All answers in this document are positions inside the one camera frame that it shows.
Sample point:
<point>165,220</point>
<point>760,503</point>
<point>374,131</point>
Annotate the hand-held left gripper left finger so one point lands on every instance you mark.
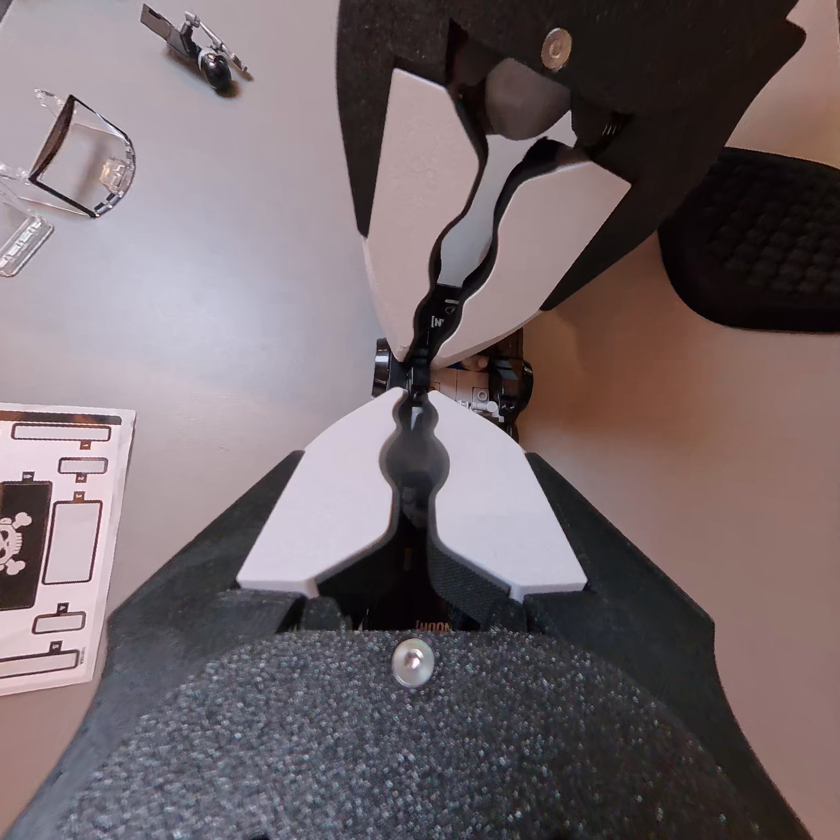
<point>328,512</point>

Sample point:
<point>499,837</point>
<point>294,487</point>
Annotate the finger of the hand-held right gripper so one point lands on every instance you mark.
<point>565,223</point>
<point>407,184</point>

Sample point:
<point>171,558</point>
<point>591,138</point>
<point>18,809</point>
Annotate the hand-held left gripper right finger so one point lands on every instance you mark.
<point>505,512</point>

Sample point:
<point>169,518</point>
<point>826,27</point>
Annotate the black lego car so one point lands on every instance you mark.
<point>505,387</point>

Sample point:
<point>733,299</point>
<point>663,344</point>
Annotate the clear lego piece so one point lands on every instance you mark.
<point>20,243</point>

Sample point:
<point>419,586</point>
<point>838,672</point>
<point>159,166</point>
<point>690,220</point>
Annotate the black lego axle assembly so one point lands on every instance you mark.
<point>197,46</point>

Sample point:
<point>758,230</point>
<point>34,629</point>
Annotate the clear lego windshield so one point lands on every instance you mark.
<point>99,164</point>

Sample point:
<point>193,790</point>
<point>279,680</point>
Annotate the sticker sheet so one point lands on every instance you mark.
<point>72,525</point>

